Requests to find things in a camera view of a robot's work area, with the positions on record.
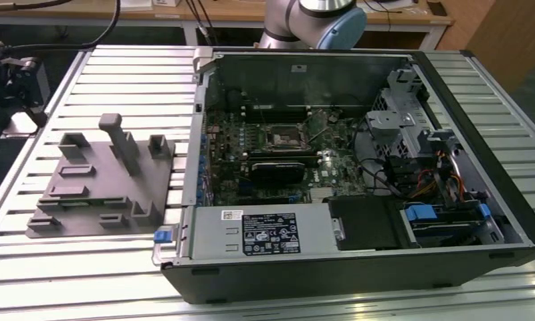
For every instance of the wooden desk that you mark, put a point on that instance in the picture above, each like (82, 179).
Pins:
(93, 10)

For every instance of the silver drive cage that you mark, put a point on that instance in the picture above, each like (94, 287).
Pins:
(387, 122)

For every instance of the grey parts rack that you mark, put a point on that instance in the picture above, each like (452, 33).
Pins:
(102, 160)

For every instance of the black plastic shroud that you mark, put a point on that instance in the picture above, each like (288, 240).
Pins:
(365, 224)

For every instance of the blue plastic bay latch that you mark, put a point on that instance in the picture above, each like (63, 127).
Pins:
(483, 210)

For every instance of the black graphics card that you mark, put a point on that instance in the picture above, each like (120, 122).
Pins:
(276, 172)

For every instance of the blue plastic case latch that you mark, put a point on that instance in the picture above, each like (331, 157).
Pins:
(162, 235)

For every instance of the blue disk carrier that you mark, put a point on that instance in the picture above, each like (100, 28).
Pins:
(420, 213)

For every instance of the white paper sheet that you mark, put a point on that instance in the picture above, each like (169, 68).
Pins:
(133, 3)

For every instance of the grey disk bay frame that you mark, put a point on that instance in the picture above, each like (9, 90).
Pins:
(468, 167)

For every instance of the green RAM stick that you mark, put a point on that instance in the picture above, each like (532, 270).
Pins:
(285, 160)

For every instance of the wooden cabinet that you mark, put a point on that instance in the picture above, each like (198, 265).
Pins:
(508, 33)

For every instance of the silver chipset heatsink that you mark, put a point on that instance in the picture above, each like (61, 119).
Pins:
(321, 194)

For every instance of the green motherboard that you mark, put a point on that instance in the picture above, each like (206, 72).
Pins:
(339, 167)

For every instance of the small white box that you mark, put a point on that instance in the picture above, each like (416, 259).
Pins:
(166, 2)

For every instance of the silver power supply unit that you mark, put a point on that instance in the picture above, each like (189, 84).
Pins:
(213, 234)

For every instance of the black open PC case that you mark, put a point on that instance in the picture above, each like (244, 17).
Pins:
(293, 284)

